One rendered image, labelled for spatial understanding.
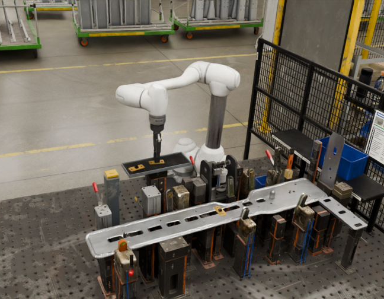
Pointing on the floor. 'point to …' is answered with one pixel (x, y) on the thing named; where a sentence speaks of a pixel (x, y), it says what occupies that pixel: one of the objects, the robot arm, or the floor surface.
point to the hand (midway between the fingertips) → (156, 155)
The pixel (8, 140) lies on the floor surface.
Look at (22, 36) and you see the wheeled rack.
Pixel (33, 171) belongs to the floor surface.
